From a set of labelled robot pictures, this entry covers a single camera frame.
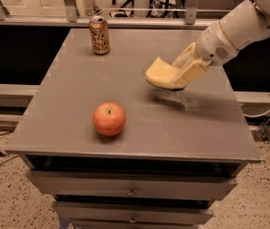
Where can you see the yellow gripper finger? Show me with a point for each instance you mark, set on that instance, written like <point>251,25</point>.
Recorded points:
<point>186,57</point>
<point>189,71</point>

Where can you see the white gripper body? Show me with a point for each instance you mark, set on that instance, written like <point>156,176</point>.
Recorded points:
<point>215,44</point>

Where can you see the yellow sponge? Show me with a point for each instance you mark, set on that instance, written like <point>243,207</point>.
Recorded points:
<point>162,75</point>

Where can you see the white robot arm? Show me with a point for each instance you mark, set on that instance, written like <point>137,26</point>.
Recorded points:
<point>247,23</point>

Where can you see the red apple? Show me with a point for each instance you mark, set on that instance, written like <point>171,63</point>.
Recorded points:
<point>109,119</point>

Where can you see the black office chair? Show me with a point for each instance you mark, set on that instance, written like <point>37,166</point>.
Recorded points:
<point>123,10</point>

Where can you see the grey drawer cabinet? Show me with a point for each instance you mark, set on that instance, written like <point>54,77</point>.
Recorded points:
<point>199,132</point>

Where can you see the orange soda can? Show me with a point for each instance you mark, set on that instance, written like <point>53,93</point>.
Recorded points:
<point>99,30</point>

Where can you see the person leg beige trousers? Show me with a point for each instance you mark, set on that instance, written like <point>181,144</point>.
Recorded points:
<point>91,8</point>

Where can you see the middle grey drawer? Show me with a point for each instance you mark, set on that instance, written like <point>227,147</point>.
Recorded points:
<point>131,213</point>

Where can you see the grey drawer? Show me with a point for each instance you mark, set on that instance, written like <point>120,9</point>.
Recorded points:
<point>131,213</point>
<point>132,186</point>

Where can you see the top grey drawer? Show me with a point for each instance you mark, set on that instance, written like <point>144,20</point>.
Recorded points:
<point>132,186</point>

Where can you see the metal railing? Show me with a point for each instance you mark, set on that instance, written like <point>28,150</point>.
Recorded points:
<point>147,13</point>

